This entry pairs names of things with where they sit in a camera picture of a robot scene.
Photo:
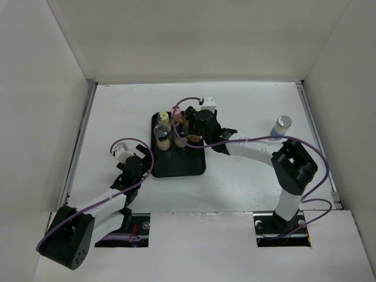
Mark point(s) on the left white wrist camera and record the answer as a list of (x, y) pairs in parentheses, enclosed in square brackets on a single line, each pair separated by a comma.
[(121, 152)]

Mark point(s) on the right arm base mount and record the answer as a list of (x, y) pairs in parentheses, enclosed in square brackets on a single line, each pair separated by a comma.
[(272, 231)]

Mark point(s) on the black rectangular plastic tray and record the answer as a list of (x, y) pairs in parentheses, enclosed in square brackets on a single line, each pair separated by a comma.
[(176, 161)]

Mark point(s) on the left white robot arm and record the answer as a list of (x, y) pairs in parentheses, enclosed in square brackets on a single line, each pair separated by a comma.
[(106, 219)]

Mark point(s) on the silver cap blue label bottle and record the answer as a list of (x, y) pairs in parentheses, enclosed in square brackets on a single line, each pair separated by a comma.
[(281, 126)]

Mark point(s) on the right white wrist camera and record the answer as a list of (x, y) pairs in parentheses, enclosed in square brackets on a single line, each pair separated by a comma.
[(208, 103)]

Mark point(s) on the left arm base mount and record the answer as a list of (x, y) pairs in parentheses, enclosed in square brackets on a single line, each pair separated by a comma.
[(132, 233)]

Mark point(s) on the yellow cap spice bottle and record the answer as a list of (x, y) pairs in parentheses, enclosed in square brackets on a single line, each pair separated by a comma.
[(163, 118)]

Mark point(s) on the small black cap spice bottle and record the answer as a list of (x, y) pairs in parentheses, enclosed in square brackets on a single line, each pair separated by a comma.
[(187, 112)]

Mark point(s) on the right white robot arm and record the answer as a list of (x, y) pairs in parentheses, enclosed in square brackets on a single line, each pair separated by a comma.
[(292, 164)]

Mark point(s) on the black cap grinder bottle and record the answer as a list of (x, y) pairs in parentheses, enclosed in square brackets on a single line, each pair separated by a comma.
[(180, 135)]

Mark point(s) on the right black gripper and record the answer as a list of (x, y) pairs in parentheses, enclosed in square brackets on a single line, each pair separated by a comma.
[(191, 128)]

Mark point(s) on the red label spice jar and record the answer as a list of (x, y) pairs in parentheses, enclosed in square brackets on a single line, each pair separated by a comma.
[(195, 138)]

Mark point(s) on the pink cap spice bottle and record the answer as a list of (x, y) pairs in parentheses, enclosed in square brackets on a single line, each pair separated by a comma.
[(176, 116)]

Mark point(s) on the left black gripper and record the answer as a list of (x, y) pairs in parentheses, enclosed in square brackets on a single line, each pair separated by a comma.
[(147, 153)]

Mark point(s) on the grey cap pepper grinder bottle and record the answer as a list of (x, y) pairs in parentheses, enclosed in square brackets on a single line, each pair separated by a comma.
[(161, 133)]

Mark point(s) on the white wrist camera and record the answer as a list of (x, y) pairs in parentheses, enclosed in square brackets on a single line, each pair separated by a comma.
[(208, 103), (121, 152)]

